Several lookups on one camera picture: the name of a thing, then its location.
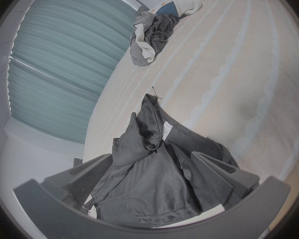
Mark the black T-shirt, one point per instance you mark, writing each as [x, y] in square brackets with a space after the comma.
[149, 183]

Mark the grey bedside table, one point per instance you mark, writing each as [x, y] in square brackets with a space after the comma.
[143, 9]

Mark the blue-green curtain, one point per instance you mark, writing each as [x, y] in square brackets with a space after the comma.
[47, 101]
[72, 41]

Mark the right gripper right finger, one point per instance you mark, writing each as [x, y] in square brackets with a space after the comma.
[221, 180]

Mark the white printed pillow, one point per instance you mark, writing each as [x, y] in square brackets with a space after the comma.
[159, 6]

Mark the thin dark thread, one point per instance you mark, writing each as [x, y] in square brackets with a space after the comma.
[156, 93]

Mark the black chest of drawers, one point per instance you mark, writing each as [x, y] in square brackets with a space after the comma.
[77, 162]

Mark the bed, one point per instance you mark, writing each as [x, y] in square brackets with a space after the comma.
[226, 71]

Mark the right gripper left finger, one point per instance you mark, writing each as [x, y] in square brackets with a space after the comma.
[84, 178]

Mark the pile of clothes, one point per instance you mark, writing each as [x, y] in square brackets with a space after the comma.
[152, 33]

